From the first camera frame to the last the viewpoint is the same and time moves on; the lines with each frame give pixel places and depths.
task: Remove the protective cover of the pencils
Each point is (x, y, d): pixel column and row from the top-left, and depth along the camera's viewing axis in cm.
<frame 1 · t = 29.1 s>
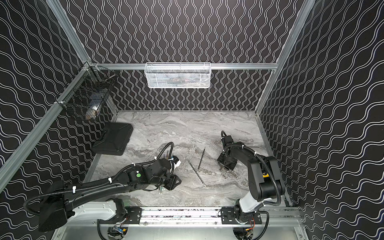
left hand: (180, 180, 74), fingers open
right hand: (222, 165, 92), fingers closed
black pencil: (201, 159, 97), on the table
black plastic case: (113, 139, 99), point 6 cm above the table

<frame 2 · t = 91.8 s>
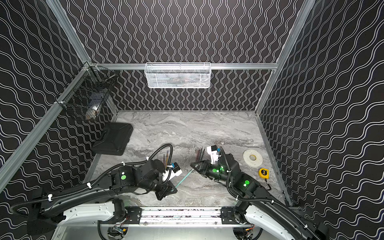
left hand: (176, 190, 65), fingers closed
right hand: (190, 164, 67), fingers closed
white tape roll: (256, 163, 94), on the table
yellow tape measure: (264, 173, 88), point 3 cm above the table
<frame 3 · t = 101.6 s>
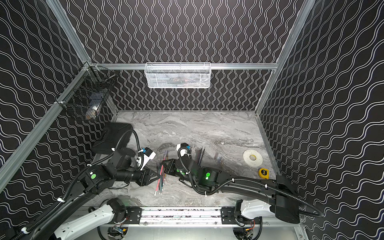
left hand: (157, 174, 66), fingers open
right hand: (160, 162, 68), fingers closed
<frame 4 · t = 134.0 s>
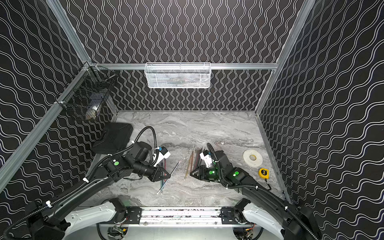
left hand: (169, 174, 67), fingers closed
right hand: (191, 173, 75), fingers open
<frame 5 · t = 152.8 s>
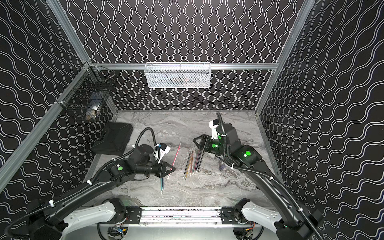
left hand: (174, 168, 69), fingers closed
right hand: (197, 140, 68), fingers open
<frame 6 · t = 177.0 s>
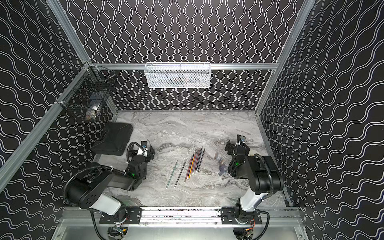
left hand: (139, 143, 88), fingers open
right hand: (238, 142, 95), fingers open
dark blue pencil: (180, 175, 90), on the table
